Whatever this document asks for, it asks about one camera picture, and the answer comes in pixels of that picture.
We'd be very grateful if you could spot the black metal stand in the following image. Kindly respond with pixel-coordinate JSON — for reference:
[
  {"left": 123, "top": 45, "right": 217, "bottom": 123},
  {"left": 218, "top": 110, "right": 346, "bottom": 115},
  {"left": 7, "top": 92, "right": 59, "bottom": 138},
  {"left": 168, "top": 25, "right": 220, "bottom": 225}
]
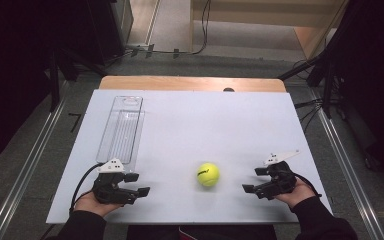
[
  {"left": 278, "top": 33, "right": 339, "bottom": 119},
  {"left": 46, "top": 44, "right": 109, "bottom": 113}
]

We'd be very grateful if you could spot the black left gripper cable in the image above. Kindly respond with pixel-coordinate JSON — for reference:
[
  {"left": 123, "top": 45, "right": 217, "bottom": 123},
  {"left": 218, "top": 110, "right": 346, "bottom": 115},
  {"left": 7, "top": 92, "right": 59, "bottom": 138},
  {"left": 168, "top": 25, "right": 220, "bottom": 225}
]
[{"left": 68, "top": 162, "right": 105, "bottom": 215}]

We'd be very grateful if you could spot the person's right hand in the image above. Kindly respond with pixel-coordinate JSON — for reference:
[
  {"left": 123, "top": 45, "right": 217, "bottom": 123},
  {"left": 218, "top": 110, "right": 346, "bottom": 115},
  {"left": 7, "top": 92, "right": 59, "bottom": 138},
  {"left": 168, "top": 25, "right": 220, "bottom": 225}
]
[{"left": 274, "top": 177, "right": 317, "bottom": 210}]

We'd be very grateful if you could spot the metal floor rail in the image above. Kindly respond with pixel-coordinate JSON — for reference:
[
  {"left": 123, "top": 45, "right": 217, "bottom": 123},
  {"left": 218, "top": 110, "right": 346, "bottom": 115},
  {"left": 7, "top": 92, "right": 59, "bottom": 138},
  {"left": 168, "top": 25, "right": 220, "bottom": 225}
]
[
  {"left": 308, "top": 88, "right": 384, "bottom": 240},
  {"left": 0, "top": 81, "right": 70, "bottom": 240}
]

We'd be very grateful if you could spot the yellow tennis ball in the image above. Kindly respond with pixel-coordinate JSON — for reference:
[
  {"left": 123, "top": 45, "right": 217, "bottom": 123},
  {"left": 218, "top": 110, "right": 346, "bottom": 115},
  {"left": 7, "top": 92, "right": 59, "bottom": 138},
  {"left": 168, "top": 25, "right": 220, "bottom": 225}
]
[{"left": 196, "top": 162, "right": 221, "bottom": 188}]

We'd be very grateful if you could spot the clear plastic tray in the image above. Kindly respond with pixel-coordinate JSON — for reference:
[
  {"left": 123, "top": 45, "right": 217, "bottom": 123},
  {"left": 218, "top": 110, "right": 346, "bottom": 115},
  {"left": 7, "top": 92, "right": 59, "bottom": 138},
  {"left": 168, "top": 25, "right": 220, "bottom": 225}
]
[{"left": 95, "top": 95, "right": 146, "bottom": 173}]

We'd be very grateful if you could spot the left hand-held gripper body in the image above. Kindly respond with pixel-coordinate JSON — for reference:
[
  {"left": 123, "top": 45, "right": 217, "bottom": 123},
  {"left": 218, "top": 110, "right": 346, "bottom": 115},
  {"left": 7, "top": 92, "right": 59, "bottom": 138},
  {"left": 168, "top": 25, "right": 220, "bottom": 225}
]
[{"left": 92, "top": 158, "right": 138, "bottom": 205}]

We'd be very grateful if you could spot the wooden table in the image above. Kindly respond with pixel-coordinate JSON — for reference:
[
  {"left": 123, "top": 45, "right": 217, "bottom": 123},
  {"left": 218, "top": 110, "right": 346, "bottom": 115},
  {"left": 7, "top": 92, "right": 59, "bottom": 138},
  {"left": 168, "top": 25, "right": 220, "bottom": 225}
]
[{"left": 98, "top": 75, "right": 287, "bottom": 94}]

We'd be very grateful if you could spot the black hanging cable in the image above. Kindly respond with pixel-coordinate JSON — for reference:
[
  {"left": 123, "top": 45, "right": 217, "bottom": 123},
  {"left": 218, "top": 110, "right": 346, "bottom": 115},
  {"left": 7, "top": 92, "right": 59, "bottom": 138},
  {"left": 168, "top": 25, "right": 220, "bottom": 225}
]
[{"left": 171, "top": 0, "right": 213, "bottom": 56}]

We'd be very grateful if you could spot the bundle of black floor cables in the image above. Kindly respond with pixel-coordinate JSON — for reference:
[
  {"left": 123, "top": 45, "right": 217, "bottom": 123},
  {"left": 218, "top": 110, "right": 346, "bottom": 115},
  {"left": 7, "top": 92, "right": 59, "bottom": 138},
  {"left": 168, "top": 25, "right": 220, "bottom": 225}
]
[{"left": 294, "top": 97, "right": 325, "bottom": 133}]

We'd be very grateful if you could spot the dark cabinet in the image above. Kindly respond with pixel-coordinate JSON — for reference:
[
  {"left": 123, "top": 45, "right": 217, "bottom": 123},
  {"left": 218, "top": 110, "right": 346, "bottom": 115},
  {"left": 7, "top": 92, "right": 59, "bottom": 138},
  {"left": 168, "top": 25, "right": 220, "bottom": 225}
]
[{"left": 88, "top": 0, "right": 135, "bottom": 66}]

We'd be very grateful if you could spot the beige wooden furniture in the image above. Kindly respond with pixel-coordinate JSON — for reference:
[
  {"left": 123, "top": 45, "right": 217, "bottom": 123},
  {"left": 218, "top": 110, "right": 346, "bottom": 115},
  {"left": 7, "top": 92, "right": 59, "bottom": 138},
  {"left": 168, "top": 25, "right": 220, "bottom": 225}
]
[{"left": 189, "top": 0, "right": 350, "bottom": 60}]

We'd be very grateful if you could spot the person's left hand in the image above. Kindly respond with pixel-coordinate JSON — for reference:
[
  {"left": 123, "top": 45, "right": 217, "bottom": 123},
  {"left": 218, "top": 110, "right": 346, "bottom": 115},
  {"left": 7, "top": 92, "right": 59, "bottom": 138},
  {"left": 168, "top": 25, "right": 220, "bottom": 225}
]
[{"left": 73, "top": 191, "right": 122, "bottom": 218}]

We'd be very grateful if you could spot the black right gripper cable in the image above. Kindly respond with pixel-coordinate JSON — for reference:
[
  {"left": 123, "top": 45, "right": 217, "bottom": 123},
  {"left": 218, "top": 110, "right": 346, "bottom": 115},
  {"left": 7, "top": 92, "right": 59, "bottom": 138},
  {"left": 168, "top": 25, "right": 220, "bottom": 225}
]
[{"left": 291, "top": 172, "right": 323, "bottom": 199}]

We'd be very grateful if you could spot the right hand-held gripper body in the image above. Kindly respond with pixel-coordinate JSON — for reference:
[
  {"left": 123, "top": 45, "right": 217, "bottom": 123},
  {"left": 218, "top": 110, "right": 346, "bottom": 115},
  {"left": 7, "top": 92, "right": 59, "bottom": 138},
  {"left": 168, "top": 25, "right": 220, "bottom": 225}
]
[{"left": 253, "top": 149, "right": 301, "bottom": 201}]

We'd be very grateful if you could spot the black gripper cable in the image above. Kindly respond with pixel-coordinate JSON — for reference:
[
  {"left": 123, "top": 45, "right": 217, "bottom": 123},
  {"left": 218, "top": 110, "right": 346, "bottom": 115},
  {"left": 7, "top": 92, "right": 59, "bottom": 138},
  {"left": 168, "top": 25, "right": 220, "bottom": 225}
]
[
  {"left": 68, "top": 162, "right": 105, "bottom": 215},
  {"left": 291, "top": 172, "right": 323, "bottom": 199}
]

